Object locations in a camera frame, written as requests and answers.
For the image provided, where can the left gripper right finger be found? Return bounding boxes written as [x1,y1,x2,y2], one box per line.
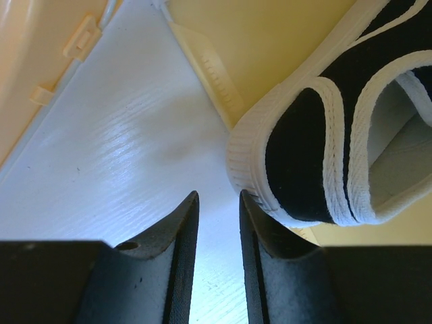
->
[240,191,431,323]

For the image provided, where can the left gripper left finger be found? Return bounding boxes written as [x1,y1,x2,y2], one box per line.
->
[1,192,199,323]

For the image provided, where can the black white sneaker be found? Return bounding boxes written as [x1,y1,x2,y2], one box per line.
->
[227,1,431,227]

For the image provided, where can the yellow cabinet door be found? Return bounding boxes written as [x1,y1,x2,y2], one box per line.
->
[1,1,122,163]

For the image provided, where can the yellow plastic shoe cabinet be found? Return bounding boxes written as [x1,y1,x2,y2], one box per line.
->
[154,1,431,245]

